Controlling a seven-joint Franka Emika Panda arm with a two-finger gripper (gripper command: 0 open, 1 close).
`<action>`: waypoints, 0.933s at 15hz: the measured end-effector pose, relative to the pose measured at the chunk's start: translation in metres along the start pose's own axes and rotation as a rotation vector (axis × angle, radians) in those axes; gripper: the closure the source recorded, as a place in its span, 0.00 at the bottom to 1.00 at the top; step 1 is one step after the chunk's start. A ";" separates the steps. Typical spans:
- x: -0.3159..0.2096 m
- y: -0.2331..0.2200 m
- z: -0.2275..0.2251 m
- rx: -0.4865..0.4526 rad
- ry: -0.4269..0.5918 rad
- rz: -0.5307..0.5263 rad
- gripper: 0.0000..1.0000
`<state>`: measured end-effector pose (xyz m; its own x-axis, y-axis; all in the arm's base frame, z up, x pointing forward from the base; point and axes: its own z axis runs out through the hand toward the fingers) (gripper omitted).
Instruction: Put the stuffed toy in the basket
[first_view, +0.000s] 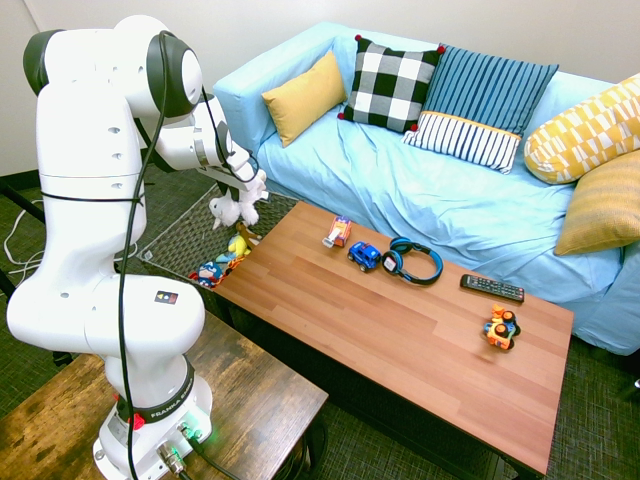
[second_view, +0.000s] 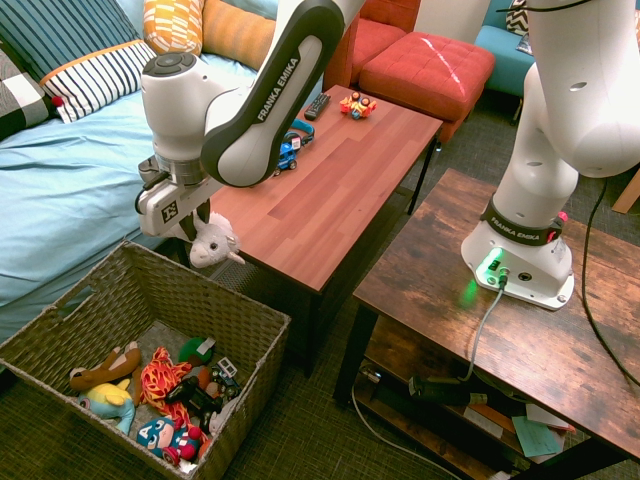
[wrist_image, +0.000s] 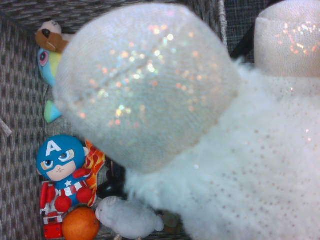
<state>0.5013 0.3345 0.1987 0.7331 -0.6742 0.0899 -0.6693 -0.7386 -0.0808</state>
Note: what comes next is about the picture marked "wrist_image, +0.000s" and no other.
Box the white stuffed unicorn toy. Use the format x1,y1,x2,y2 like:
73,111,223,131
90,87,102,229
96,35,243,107
53,0,320,240

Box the grey woven wicker basket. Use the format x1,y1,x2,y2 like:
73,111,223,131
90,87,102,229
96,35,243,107
0,0,228,240

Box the red toy robot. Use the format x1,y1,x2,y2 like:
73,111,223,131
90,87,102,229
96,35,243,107
39,181,64,240

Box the orange flame pattern plush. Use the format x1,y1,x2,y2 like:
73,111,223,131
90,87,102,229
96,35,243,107
83,138,107,208

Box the black game controller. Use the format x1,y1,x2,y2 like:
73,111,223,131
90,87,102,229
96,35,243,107
96,157,128,201

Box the grey animal plush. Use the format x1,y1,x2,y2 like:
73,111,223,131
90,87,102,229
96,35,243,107
95,195,165,240

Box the Captain America plush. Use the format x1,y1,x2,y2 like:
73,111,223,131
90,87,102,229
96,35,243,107
36,134,95,213

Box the blue rainbow pony plush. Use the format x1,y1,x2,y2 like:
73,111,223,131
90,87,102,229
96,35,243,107
37,47,63,124

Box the orange ball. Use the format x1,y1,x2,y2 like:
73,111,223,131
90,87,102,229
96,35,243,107
61,206,101,240

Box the brown dog plush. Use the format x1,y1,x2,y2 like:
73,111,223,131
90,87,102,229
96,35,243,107
34,19,72,54

